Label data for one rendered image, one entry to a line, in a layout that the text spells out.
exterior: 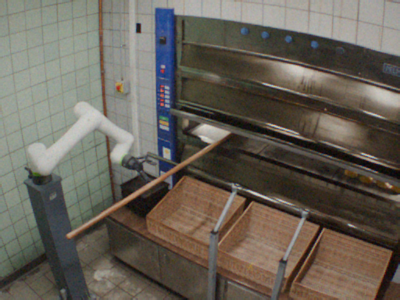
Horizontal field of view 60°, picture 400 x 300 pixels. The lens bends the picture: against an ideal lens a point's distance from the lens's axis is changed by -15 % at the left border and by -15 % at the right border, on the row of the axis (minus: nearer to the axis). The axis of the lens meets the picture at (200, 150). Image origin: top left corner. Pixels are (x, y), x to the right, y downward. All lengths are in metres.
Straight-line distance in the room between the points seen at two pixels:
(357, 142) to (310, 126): 0.33
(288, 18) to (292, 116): 0.63
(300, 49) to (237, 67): 0.48
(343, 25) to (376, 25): 0.21
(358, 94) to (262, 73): 0.65
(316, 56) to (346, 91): 0.27
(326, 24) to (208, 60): 0.91
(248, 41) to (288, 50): 0.28
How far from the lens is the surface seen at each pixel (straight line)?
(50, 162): 2.32
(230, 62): 2.63
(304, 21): 2.33
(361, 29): 2.22
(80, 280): 3.13
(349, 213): 2.63
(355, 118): 2.35
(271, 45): 2.46
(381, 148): 2.36
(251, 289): 2.61
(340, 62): 2.30
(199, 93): 2.83
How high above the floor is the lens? 2.48
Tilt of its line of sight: 27 degrees down
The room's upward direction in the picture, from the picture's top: straight up
